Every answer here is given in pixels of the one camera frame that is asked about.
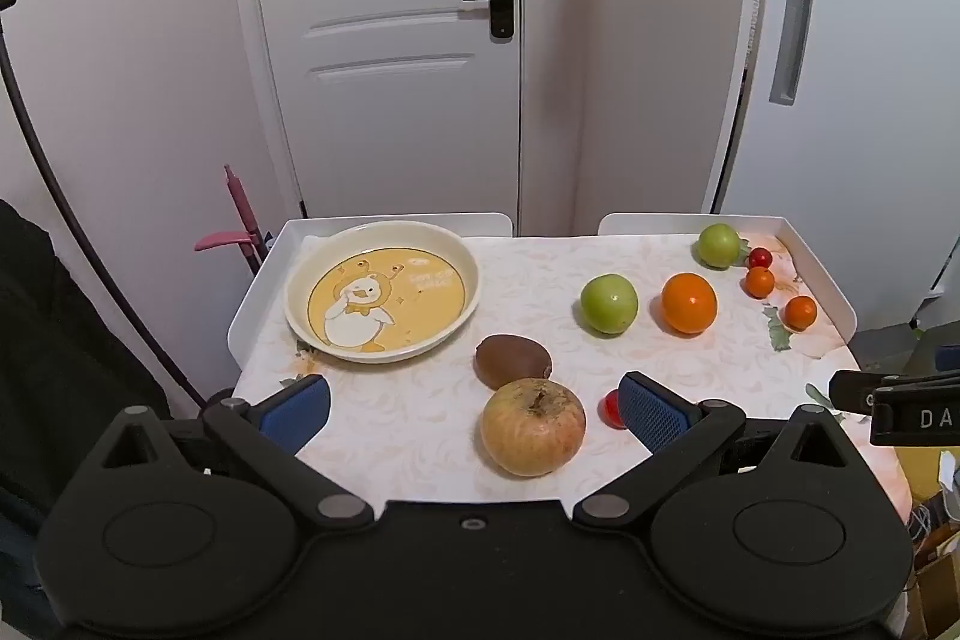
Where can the red cherry tomato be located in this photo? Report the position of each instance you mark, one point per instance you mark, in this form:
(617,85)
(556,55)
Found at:
(760,256)
(611,407)

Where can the white wardrobe door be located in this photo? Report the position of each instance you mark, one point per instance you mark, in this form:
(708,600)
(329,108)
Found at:
(855,175)

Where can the orange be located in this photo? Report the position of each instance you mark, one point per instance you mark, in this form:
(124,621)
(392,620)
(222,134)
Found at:
(688,302)

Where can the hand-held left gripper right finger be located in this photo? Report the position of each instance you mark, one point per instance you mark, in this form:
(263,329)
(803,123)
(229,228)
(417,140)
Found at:
(656,411)

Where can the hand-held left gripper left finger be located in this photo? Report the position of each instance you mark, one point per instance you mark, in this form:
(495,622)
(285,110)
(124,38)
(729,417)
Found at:
(296,411)

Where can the brown kiwi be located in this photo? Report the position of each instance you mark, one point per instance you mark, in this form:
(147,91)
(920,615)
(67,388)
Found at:
(512,361)

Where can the cardboard box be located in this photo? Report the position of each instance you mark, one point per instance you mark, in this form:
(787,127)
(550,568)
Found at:
(937,595)

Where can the yellow-red apple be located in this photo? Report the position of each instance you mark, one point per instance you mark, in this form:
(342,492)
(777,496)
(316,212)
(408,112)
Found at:
(532,426)

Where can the cream plate with duck print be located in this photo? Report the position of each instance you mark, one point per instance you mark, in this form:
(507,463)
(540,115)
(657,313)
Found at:
(381,291)

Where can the small tangerine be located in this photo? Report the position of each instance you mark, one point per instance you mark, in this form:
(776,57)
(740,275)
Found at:
(800,312)
(759,281)

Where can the white tray table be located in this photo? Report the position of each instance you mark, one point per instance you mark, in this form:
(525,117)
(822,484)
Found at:
(259,302)

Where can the small green apple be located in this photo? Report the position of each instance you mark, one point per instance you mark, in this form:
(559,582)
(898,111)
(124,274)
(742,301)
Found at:
(718,245)

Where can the floral tablecloth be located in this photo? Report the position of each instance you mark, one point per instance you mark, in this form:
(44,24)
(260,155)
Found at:
(420,407)

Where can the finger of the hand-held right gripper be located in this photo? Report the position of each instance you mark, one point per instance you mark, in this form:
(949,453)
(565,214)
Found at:
(851,391)

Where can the large green apple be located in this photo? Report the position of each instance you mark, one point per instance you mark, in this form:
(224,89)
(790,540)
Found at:
(608,304)

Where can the black curved pole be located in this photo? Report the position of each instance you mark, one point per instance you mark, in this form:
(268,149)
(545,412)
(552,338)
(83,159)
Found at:
(45,175)

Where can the white panel door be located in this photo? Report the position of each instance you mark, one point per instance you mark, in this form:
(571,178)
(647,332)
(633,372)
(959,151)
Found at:
(390,108)

